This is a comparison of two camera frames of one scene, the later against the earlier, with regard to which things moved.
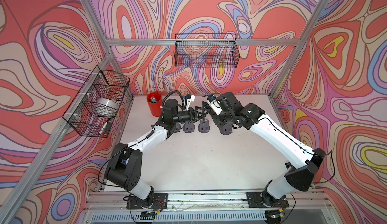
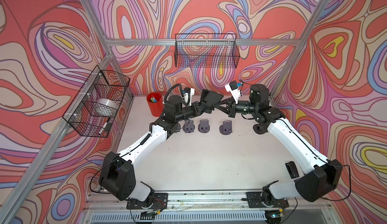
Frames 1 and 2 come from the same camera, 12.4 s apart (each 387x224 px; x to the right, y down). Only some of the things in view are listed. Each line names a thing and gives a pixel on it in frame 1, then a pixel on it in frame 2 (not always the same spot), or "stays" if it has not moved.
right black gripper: x=215 y=118 to x=230 y=109
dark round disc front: x=188 y=127 stays
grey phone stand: x=226 y=129 stays
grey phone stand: x=203 y=127 stays
